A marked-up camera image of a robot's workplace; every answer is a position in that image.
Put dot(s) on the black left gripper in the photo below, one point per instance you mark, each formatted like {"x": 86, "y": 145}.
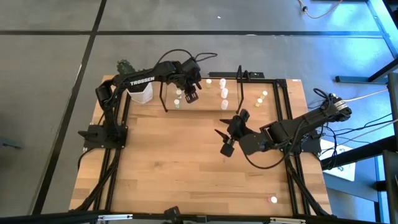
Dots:
{"x": 188, "y": 81}

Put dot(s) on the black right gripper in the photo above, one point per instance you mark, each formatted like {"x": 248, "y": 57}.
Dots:
{"x": 239, "y": 127}

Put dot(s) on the teal clear medicine bottle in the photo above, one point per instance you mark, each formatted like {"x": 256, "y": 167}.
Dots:
{"x": 178, "y": 92}
{"x": 176, "y": 102}

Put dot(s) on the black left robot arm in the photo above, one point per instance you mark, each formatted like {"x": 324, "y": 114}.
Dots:
{"x": 141, "y": 81}

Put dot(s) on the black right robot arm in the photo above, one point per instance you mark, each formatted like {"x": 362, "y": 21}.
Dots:
{"x": 286, "y": 130}

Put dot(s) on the white planter pot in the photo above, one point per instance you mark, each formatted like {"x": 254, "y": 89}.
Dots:
{"x": 143, "y": 96}

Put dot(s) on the white floor box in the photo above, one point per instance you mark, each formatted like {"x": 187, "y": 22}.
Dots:
{"x": 343, "y": 169}

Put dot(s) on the grey floor object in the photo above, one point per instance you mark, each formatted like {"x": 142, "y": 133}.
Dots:
{"x": 11, "y": 145}

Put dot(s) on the black gantry beam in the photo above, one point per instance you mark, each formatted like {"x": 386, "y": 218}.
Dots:
{"x": 46, "y": 218}

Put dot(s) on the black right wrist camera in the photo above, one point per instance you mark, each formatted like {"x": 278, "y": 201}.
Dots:
{"x": 227, "y": 150}

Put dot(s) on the black aluminium table frame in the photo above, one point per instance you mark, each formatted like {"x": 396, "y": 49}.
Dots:
{"x": 290, "y": 186}

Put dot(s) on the black table-level camera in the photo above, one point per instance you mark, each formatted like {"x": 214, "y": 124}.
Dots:
{"x": 172, "y": 214}

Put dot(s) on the silver metal bracket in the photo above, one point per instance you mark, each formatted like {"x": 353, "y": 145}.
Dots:
{"x": 115, "y": 217}
{"x": 287, "y": 221}

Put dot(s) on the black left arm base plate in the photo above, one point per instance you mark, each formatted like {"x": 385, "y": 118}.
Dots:
{"x": 93, "y": 140}

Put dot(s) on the black neighbouring station frame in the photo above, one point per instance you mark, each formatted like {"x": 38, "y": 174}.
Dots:
{"x": 357, "y": 154}

